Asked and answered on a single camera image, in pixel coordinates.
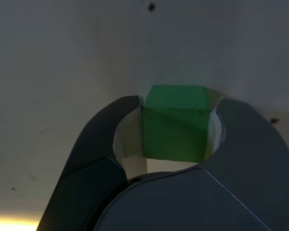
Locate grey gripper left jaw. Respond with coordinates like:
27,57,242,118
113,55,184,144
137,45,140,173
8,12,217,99
36,95,150,231

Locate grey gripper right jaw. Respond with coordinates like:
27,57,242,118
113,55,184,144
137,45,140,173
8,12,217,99
93,97,289,231

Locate green cube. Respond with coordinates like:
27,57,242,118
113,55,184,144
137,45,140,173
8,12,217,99
141,84,212,163

